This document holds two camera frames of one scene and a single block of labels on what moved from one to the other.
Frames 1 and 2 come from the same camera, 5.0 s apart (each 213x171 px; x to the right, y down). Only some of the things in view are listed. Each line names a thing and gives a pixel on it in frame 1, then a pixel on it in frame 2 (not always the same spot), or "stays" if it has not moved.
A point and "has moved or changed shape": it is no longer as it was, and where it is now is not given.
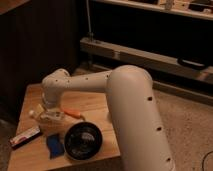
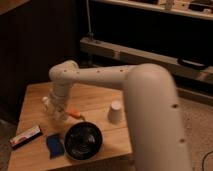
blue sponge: x=55 y=144 stays
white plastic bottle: x=38 y=113 has moved or changed shape
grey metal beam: x=139 y=57 stays
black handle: x=192 y=63 stays
